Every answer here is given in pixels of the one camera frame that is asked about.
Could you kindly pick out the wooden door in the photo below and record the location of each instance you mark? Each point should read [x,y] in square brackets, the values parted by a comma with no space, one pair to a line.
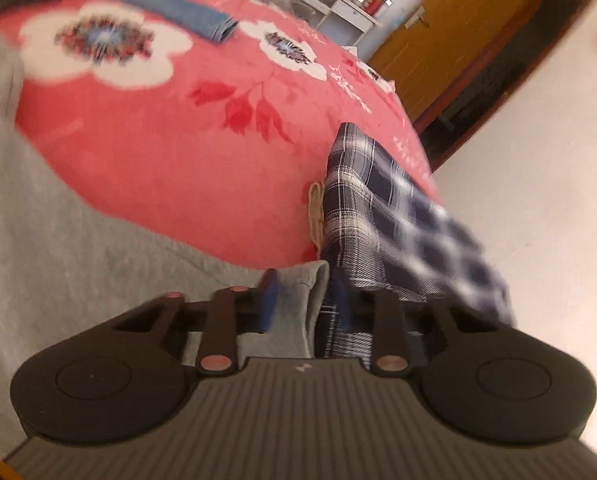
[448,25]

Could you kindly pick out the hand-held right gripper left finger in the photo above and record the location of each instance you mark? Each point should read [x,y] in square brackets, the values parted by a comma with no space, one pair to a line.
[269,305]

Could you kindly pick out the white shelf unit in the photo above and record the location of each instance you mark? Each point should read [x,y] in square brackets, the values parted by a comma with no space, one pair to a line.
[328,5]

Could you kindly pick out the red floral blanket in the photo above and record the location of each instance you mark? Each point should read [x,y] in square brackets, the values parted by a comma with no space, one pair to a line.
[178,160]

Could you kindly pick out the grey sweater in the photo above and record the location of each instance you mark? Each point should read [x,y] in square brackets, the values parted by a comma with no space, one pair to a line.
[53,260]

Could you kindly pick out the red bottle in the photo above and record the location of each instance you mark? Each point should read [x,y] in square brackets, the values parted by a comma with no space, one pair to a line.
[374,4]

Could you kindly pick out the navy white plaid shirt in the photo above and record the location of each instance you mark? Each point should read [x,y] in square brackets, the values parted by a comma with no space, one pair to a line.
[378,220]

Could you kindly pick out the beige folded garment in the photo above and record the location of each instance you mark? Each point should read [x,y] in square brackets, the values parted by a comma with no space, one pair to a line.
[316,210]

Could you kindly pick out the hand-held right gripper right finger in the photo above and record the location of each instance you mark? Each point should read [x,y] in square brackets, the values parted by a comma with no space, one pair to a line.
[339,310]

